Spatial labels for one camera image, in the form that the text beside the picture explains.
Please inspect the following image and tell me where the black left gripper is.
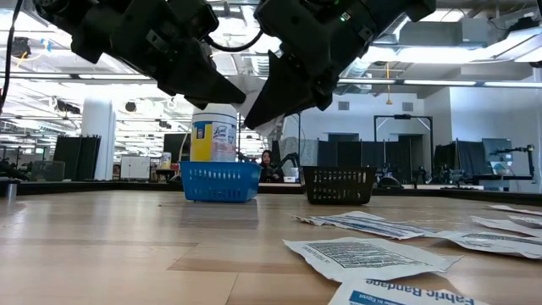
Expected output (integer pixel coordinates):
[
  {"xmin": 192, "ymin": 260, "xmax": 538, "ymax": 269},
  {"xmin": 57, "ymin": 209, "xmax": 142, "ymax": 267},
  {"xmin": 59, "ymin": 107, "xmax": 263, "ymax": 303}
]
[{"xmin": 69, "ymin": 0, "xmax": 247, "ymax": 111}]

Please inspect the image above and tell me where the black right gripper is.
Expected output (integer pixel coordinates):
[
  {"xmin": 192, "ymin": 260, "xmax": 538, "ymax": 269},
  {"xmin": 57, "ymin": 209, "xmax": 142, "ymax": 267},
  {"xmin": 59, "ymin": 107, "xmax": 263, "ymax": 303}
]
[{"xmin": 244, "ymin": 0, "xmax": 437, "ymax": 130}]

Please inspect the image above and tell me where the black plastic basket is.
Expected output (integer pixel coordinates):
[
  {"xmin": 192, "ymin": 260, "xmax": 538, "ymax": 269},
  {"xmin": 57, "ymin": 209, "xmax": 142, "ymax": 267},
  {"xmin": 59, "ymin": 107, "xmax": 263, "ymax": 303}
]
[{"xmin": 301, "ymin": 165, "xmax": 377, "ymax": 206}]

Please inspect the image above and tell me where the blue plastic basket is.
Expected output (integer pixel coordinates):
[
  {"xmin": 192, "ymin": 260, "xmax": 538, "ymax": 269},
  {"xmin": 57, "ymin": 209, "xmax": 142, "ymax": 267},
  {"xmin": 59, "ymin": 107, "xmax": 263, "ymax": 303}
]
[{"xmin": 180, "ymin": 160, "xmax": 263, "ymax": 203}]

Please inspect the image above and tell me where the white Lysol wipes canister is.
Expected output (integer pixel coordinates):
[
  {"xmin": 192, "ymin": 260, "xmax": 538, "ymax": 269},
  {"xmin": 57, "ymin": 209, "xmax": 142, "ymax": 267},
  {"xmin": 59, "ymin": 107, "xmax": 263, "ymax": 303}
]
[{"xmin": 190, "ymin": 103, "xmax": 239, "ymax": 163}]

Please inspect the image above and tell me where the person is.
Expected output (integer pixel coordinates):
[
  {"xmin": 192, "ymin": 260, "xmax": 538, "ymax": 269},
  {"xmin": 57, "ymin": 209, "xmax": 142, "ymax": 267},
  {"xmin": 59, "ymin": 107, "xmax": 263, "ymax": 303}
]
[{"xmin": 258, "ymin": 148, "xmax": 284, "ymax": 184}]

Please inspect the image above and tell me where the ceiling light strip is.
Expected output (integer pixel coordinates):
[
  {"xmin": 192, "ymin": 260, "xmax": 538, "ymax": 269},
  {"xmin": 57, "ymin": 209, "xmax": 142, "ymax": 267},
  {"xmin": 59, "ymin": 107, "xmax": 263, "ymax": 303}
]
[
  {"xmin": 78, "ymin": 74, "xmax": 152, "ymax": 81},
  {"xmin": 401, "ymin": 79, "xmax": 478, "ymax": 87}
]

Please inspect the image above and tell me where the white cabinet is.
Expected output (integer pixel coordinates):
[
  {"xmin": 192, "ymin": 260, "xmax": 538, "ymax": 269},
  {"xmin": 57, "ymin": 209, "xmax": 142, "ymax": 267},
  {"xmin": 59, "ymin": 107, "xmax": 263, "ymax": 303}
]
[{"xmin": 120, "ymin": 155, "xmax": 152, "ymax": 180}]

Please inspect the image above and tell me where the black partition panel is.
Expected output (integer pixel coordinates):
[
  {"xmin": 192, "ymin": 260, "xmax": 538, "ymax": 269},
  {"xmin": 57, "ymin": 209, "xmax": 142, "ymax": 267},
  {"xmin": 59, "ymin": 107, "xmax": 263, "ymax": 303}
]
[{"xmin": 53, "ymin": 135, "xmax": 102, "ymax": 181}]

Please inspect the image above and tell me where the blue-striped fabric bandage packet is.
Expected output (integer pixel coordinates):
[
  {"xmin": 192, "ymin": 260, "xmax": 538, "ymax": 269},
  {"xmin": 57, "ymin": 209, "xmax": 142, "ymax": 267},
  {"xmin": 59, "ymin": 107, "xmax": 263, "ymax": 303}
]
[
  {"xmin": 328, "ymin": 277, "xmax": 492, "ymax": 305},
  {"xmin": 293, "ymin": 210, "xmax": 433, "ymax": 241}
]

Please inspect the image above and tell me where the computer monitor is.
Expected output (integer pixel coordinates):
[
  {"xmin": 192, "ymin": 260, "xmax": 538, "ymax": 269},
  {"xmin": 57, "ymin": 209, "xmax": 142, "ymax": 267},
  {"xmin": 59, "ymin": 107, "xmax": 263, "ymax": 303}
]
[{"xmin": 481, "ymin": 137, "xmax": 513, "ymax": 164}]

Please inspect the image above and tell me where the black station frame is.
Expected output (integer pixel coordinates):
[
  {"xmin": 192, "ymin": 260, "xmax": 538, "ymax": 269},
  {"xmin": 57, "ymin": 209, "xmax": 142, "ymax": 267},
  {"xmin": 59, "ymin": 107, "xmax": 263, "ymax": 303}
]
[
  {"xmin": 236, "ymin": 110, "xmax": 302, "ymax": 170},
  {"xmin": 373, "ymin": 113, "xmax": 434, "ymax": 170}
]

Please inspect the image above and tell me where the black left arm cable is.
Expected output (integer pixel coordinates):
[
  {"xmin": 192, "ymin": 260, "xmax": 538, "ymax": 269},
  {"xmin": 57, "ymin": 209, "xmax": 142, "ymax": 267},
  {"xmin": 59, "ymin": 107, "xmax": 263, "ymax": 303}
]
[{"xmin": 202, "ymin": 28, "xmax": 266, "ymax": 53}]

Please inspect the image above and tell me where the silver ventilation duct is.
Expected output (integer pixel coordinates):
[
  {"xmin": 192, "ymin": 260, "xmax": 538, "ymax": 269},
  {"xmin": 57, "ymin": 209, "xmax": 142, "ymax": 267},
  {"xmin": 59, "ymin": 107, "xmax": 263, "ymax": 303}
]
[{"xmin": 338, "ymin": 12, "xmax": 407, "ymax": 86}]

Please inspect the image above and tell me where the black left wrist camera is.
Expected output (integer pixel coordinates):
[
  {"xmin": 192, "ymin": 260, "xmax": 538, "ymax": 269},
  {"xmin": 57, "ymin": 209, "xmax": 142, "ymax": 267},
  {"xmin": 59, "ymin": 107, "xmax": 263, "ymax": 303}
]
[{"xmin": 167, "ymin": 0, "xmax": 219, "ymax": 42}]

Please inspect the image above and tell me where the black aluminium table frame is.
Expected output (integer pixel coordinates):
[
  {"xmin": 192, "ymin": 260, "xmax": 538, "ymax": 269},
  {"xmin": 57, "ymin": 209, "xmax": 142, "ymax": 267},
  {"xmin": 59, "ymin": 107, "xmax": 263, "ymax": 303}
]
[{"xmin": 0, "ymin": 179, "xmax": 542, "ymax": 208}]

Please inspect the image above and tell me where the black overhead camera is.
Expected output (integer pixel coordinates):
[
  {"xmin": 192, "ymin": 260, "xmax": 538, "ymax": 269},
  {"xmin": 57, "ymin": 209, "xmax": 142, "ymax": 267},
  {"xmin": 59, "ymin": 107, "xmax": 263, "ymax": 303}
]
[{"xmin": 10, "ymin": 36, "xmax": 31, "ymax": 59}]

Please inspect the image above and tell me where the thin black hanging cable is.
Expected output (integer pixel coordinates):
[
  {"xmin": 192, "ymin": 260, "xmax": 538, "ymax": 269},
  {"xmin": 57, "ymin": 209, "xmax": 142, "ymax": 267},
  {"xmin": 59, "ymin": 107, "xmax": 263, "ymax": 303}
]
[{"xmin": 0, "ymin": 0, "xmax": 25, "ymax": 114}]

